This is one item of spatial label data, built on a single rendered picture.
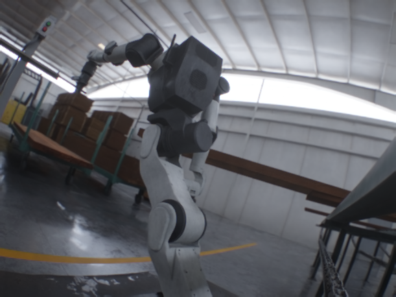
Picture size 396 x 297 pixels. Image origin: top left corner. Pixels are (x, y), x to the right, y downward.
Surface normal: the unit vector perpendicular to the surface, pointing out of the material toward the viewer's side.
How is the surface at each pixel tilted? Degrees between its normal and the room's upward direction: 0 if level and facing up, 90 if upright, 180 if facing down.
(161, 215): 90
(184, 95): 92
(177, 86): 92
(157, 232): 90
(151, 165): 104
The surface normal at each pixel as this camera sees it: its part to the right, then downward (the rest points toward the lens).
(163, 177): -0.57, -0.35
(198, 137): 0.81, -0.07
